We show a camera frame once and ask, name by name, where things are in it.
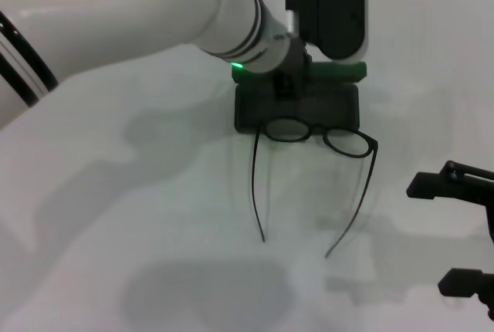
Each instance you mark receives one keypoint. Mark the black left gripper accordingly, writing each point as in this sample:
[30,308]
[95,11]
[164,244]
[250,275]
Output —
[297,54]

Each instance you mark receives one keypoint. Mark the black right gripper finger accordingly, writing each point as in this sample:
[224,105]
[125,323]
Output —
[424,185]
[459,282]

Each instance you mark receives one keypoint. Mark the green glasses case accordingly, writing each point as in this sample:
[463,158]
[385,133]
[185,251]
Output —
[332,104]

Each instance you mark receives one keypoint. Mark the black glasses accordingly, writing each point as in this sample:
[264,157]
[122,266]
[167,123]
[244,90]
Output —
[317,128]

